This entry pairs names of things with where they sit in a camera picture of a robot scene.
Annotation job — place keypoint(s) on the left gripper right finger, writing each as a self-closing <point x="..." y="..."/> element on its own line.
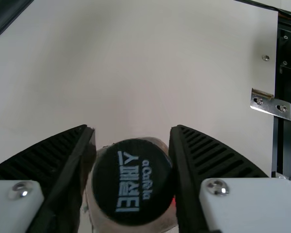
<point x="220" y="189"/>

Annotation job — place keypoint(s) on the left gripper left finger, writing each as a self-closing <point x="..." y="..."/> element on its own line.
<point x="38" y="170"/>

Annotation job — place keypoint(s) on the dark grey bag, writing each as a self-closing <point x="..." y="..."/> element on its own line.
<point x="2" y="14"/>

